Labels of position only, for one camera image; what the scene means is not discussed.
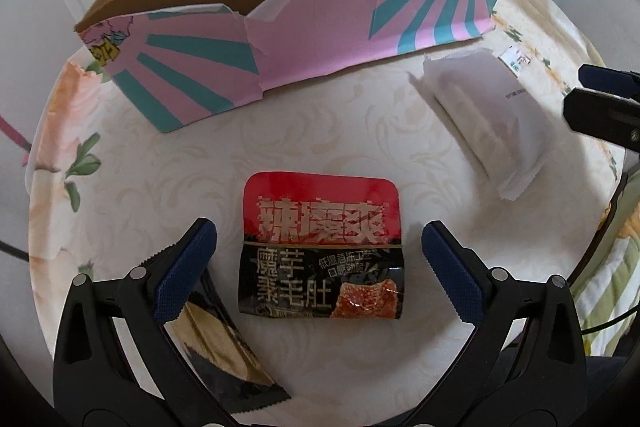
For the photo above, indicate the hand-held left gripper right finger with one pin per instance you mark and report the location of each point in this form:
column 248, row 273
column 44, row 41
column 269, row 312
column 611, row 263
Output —
column 452, row 272

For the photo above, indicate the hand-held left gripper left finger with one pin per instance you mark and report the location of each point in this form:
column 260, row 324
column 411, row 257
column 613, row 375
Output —
column 182, row 272

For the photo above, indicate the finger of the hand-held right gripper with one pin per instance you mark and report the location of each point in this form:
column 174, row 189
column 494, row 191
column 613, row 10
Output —
column 600, row 117
column 610, row 79

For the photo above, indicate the red and black snack packet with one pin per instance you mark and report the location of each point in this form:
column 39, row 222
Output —
column 320, row 247

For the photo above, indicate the cardboard box with pink flaps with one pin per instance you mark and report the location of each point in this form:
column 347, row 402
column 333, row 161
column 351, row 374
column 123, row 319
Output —
column 310, row 12

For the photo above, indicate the small white packet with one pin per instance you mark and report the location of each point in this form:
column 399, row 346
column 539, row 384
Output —
column 516, row 59

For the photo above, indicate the black and gold snack packet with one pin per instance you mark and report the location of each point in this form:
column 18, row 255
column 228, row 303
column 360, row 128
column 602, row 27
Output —
column 235, row 357

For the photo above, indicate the pale grey snack packet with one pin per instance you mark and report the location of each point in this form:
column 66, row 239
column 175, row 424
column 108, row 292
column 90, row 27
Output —
column 480, row 122

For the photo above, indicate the green striped cloth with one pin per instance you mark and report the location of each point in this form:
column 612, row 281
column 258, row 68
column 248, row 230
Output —
column 617, row 272

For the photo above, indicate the black tube stand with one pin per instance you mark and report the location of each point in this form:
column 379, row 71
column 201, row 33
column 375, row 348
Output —
column 12, row 251

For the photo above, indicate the floral tablecloth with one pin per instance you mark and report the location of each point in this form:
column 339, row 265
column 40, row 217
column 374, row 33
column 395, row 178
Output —
column 310, row 142

